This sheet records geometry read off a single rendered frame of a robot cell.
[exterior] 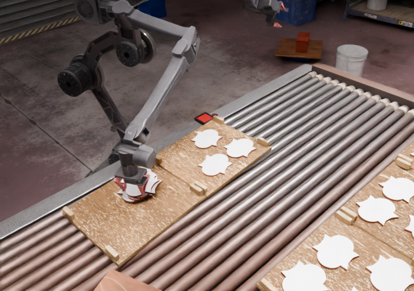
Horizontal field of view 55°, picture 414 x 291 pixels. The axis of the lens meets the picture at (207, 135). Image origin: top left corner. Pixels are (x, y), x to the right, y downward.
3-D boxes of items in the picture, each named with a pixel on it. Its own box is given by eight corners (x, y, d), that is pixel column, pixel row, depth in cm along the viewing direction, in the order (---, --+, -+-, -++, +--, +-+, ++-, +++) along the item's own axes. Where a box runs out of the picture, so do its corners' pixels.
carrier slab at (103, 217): (62, 214, 147) (61, 211, 146) (146, 161, 170) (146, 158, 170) (119, 267, 127) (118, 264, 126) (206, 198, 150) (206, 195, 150)
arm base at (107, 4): (111, 18, 182) (106, -9, 175) (125, 20, 179) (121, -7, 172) (100, 24, 176) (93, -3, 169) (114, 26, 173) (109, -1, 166)
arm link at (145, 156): (138, 136, 144) (129, 124, 137) (166, 143, 140) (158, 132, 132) (125, 165, 140) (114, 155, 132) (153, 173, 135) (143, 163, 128)
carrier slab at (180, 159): (149, 160, 171) (148, 158, 170) (214, 121, 194) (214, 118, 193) (207, 199, 150) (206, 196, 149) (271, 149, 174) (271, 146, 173)
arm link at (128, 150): (123, 139, 137) (113, 148, 133) (140, 144, 135) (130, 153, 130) (126, 155, 141) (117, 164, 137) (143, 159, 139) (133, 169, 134)
